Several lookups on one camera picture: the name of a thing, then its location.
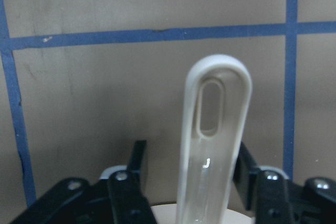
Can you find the beige plastic dustpan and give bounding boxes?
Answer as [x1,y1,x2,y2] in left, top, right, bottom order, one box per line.
[152,54,253,223]

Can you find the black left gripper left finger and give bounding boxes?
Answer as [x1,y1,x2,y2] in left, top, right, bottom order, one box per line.
[12,140,157,223]

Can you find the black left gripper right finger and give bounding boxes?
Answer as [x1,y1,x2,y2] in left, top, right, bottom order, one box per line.
[233,143,335,223]

